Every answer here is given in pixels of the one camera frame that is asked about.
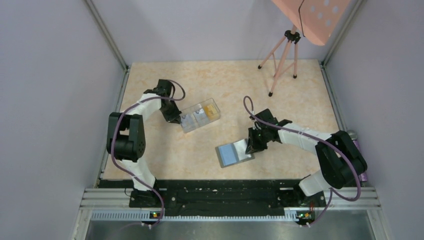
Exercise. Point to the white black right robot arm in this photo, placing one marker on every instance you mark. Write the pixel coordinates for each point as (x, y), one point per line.
(340, 161)

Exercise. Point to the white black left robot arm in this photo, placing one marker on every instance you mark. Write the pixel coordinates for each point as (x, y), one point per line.
(126, 140)

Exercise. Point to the clear plastic card box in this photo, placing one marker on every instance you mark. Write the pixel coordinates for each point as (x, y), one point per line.
(192, 108)

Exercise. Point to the pink perforated panel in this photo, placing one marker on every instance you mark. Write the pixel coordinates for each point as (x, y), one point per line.
(316, 19)

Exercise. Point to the yellow credit card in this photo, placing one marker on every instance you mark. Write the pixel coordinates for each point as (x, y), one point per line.
(211, 112)

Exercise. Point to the aluminium frame rail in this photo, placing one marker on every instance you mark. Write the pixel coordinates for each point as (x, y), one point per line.
(112, 204)

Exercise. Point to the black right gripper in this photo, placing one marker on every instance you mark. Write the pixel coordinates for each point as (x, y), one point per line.
(253, 146)

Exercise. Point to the pink tripod stand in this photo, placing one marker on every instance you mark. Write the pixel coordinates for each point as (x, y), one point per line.
(291, 38)

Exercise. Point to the purple glitter bottle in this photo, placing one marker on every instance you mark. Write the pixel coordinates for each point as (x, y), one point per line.
(354, 136)

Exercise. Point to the grey card holder wallet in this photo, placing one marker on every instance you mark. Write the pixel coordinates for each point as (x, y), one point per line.
(233, 153)

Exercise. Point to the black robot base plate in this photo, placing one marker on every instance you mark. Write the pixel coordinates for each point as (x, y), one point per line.
(219, 198)

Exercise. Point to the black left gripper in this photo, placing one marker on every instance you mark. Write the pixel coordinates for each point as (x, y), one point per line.
(175, 117)

